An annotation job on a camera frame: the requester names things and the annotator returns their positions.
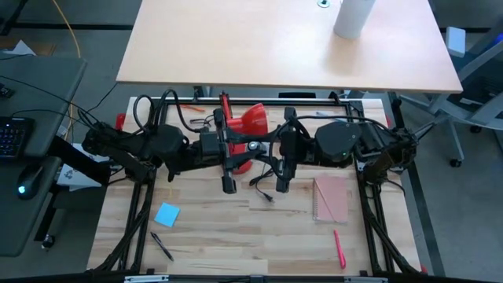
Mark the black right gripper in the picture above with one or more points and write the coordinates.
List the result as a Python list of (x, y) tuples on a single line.
[(302, 147)]

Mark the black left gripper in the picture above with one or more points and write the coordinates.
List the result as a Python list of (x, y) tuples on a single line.
[(210, 147)]

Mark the red desk lamp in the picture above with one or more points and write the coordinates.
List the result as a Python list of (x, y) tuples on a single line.
[(253, 118)]

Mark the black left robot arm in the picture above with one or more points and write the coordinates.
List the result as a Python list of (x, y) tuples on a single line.
[(165, 141)]

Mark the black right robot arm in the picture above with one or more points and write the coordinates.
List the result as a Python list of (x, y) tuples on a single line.
[(338, 139)]

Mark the orange pen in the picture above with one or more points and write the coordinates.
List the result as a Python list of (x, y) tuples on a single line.
[(192, 108)]

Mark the pink spiral notebook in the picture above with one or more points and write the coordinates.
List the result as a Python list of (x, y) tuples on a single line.
[(332, 200)]

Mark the blue sticky note pad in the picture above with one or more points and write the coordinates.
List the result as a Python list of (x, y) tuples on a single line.
[(167, 214)]

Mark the light wooden desk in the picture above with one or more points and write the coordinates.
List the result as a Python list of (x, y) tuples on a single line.
[(255, 43)]

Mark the pink pen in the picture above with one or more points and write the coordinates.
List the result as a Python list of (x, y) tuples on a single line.
[(340, 251)]

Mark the black pen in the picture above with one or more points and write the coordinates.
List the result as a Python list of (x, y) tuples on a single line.
[(162, 246)]

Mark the red clamp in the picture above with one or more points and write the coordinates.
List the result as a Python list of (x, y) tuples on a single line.
[(120, 121)]

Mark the white cylinder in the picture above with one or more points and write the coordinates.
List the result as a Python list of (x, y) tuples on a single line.
[(351, 19)]

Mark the round desk grommet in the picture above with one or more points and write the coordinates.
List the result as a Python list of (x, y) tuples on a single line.
[(323, 3)]

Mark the white paper sheet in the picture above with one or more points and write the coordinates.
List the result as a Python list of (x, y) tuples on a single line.
[(74, 177)]

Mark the grey office chair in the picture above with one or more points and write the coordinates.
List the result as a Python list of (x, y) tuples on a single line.
[(483, 114)]

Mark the grey side desk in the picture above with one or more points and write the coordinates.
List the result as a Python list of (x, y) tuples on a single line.
[(39, 94)]

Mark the black computer mouse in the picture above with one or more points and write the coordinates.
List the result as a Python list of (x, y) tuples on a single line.
[(29, 181)]

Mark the black keyboard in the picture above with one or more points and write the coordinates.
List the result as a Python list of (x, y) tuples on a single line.
[(12, 137)]

